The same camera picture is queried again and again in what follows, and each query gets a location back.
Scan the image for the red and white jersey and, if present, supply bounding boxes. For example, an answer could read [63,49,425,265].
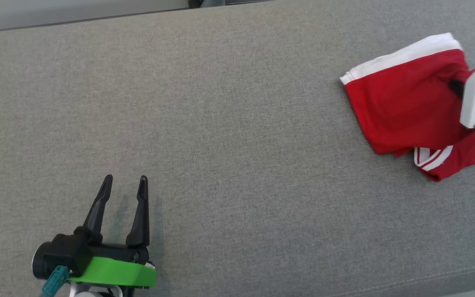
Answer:
[393,127,475,182]

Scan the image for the red shorts with white stripe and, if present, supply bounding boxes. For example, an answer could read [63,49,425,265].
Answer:
[340,33,475,157]

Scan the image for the grey fabric sofa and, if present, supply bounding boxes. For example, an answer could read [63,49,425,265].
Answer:
[0,0,475,297]

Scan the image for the teal left camera connector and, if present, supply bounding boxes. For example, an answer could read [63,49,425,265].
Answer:
[41,265,70,296]

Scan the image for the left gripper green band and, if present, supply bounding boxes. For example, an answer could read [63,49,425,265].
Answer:
[68,174,157,289]

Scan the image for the grey metal partition post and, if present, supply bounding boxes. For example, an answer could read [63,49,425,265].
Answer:
[188,0,226,9]

